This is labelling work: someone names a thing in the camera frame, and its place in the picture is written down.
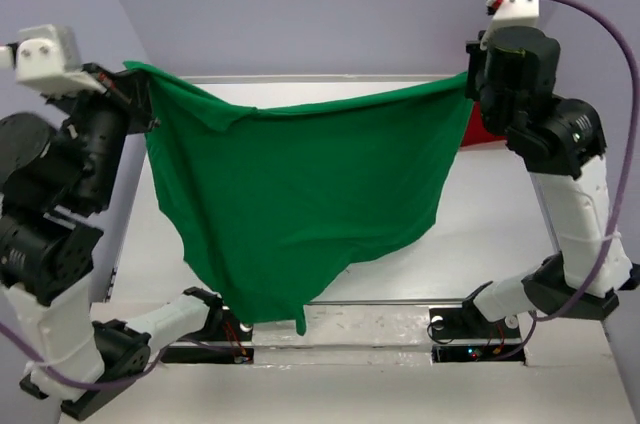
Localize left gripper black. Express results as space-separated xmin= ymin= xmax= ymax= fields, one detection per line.
xmin=54 ymin=52 xmax=169 ymax=200

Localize green t-shirt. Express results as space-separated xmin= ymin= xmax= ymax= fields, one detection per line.
xmin=126 ymin=61 xmax=473 ymax=334

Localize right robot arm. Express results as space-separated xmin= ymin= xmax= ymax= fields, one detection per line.
xmin=460 ymin=26 xmax=639 ymax=336

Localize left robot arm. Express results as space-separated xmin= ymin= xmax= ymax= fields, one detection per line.
xmin=1 ymin=63 xmax=223 ymax=421

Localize folded red t-shirt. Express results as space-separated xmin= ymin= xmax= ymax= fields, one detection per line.
xmin=460 ymin=102 xmax=505 ymax=148

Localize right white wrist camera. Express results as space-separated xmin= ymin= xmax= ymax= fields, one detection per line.
xmin=480 ymin=0 xmax=540 ymax=51

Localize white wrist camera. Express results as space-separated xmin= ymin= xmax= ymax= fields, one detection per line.
xmin=480 ymin=0 xmax=540 ymax=51
xmin=1 ymin=24 xmax=106 ymax=98

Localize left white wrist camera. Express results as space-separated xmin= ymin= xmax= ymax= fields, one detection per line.
xmin=1 ymin=24 xmax=106 ymax=98

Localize aluminium rail right edge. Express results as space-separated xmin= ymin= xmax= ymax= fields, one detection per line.
xmin=531 ymin=175 xmax=560 ymax=253

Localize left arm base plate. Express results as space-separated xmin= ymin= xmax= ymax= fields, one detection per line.
xmin=161 ymin=306 xmax=255 ymax=365

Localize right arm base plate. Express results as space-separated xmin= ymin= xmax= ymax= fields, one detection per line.
xmin=427 ymin=307 xmax=526 ymax=364

